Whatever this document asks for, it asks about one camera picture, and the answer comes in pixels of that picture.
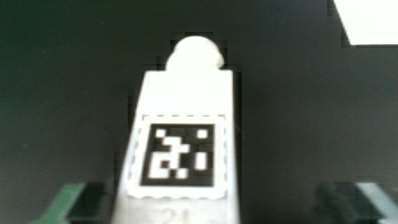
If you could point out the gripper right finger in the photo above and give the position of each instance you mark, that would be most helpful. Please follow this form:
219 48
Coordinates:
354 203

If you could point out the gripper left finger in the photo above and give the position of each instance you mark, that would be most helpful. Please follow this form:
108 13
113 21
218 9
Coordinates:
77 205

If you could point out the white obstacle fence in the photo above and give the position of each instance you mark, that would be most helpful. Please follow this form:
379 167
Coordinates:
370 21

